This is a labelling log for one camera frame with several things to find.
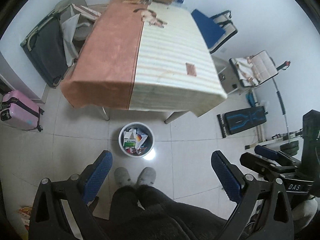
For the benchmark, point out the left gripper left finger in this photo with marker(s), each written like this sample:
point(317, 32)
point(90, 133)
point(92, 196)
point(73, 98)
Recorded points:
point(93, 176)

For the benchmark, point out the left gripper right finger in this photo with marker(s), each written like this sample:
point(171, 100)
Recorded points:
point(230, 177)

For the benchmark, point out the red duck feet snack bag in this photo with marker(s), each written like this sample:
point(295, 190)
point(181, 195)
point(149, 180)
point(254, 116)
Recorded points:
point(134, 151)

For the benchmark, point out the green white medicine box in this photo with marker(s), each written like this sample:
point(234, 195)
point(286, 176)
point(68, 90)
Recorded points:
point(129, 139)

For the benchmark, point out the grey round trash bin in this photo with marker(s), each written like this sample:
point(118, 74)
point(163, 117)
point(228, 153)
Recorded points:
point(144, 138)

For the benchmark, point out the left grey slipper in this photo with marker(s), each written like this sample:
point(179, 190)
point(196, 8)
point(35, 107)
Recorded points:
point(122, 177)

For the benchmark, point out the grey slipper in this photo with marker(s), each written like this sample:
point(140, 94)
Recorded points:
point(146, 177)
point(122, 177)

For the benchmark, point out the black blue workout bench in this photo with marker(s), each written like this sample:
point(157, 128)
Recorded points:
point(241, 120)

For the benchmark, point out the right grey slipper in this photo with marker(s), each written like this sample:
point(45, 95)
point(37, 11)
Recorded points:
point(146, 177)

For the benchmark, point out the black trousers legs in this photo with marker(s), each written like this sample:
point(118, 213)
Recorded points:
point(147, 213)

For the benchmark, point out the barbell bar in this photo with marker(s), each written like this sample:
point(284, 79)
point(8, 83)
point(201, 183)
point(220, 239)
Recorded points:
point(282, 108)

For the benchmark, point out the pink suitcase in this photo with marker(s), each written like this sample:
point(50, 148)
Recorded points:
point(18, 111)

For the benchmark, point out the pink brown tablecloth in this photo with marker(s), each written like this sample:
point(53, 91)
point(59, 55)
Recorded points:
point(105, 72)

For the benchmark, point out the white chair with clothes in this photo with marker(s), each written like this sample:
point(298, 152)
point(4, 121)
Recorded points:
point(254, 70)

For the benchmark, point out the pink card on table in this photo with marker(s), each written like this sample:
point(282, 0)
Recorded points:
point(191, 69)

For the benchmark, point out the striped cream tablecloth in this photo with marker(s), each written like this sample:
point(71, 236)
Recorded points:
point(161, 81)

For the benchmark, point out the black open suitcase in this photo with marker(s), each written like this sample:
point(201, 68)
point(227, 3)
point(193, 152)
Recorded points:
point(44, 48)

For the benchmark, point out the blue cushioned chair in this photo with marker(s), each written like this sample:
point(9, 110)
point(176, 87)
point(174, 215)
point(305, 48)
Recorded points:
point(216, 30)

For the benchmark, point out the grey folding chair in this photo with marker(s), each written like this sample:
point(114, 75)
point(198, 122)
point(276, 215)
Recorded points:
point(82, 15)

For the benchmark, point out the calico cat figure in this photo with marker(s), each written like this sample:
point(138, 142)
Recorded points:
point(150, 17)

